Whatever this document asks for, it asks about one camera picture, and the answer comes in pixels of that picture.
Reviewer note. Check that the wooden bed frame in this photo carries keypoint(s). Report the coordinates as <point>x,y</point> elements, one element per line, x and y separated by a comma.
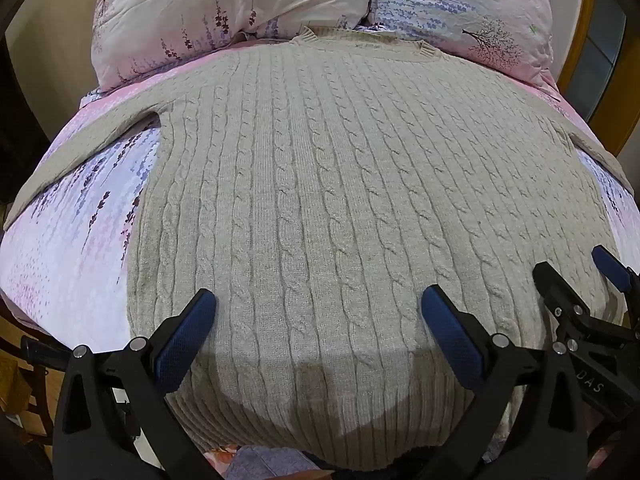
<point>575,60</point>

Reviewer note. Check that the white floral pillow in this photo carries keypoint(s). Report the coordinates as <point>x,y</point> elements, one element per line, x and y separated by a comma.
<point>225,5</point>

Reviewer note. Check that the pale blue floral pillow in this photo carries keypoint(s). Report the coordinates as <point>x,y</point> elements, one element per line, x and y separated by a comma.
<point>465,5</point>

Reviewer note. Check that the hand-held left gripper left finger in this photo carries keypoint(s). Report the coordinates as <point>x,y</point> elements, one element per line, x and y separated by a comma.
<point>187,330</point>

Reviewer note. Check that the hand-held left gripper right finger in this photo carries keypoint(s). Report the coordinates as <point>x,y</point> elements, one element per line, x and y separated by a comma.
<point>450,335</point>

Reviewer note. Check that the pink floral bed sheet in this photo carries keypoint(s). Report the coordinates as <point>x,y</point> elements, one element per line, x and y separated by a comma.
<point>65,245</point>

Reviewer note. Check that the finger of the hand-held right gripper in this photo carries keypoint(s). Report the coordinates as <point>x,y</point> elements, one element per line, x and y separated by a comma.
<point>612,267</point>
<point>550,282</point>

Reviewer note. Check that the grey cloth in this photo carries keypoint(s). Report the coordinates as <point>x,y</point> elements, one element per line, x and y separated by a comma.
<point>265,472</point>

